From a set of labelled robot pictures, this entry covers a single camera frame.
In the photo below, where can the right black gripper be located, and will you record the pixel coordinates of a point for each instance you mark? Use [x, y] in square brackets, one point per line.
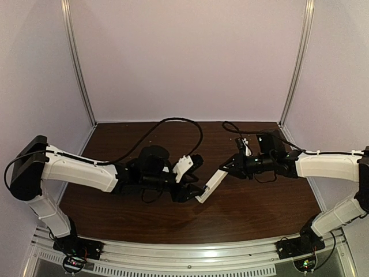
[240, 163]

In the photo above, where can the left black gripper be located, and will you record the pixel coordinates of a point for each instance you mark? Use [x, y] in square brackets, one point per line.
[179, 190]

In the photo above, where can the white remote control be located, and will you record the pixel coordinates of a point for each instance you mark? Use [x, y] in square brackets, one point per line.
[212, 185]

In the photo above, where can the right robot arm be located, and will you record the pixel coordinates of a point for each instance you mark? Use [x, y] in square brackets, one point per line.
[299, 163]

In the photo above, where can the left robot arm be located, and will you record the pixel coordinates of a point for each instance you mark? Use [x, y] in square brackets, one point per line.
[151, 170]

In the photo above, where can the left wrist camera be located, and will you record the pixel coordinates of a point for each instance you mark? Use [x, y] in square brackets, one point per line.
[187, 164]

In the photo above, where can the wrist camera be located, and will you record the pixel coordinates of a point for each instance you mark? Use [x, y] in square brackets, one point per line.
[187, 164]
[242, 145]

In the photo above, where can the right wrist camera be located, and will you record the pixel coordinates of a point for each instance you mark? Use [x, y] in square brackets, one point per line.
[242, 145]

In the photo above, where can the front aluminium rail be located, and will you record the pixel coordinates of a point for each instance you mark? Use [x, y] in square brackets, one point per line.
[245, 258]

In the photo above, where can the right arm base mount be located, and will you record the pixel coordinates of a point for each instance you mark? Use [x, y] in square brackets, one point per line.
[304, 248]

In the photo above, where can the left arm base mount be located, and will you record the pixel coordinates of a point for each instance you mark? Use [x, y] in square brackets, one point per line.
[77, 251]

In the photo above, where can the right aluminium frame post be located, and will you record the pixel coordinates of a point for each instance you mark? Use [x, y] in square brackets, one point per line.
[308, 18]

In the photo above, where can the aluminium frame post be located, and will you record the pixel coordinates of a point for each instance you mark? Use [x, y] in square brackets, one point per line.
[71, 40]
[308, 18]

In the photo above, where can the left aluminium frame post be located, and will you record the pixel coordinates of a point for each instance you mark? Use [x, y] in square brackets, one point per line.
[71, 40]

